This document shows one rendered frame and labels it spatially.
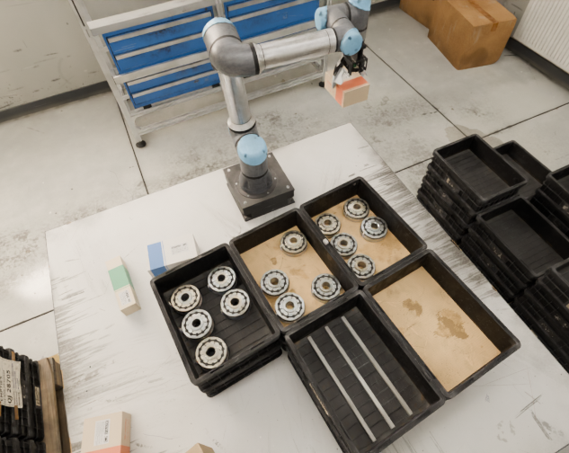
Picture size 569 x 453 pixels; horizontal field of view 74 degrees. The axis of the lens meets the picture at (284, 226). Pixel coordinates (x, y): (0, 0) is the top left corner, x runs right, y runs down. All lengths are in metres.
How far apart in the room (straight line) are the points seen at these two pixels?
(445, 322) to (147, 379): 1.05
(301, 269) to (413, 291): 0.40
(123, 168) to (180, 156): 0.44
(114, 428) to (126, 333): 0.34
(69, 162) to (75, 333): 1.97
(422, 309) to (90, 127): 3.04
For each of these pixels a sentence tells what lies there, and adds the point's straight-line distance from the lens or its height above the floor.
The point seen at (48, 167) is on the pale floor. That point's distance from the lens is 3.46.
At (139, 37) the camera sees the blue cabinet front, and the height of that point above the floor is 0.81.
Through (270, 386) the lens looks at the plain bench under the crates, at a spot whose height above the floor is 0.70.
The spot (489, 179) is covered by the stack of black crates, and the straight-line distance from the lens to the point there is 2.34.
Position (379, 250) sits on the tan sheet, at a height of 0.83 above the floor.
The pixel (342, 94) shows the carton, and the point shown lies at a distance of 1.64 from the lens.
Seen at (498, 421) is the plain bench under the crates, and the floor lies 0.70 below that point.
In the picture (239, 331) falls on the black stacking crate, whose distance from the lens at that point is 1.33.
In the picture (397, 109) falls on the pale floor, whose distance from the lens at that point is 3.42.
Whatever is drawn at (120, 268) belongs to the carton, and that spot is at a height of 0.76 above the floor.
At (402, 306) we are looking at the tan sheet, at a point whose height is 0.83.
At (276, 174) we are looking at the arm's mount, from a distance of 1.72.
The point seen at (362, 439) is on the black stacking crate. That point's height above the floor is 0.83.
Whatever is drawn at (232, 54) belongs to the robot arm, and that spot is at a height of 1.43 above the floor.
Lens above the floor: 2.07
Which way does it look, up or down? 56 degrees down
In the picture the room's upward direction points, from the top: 4 degrees counter-clockwise
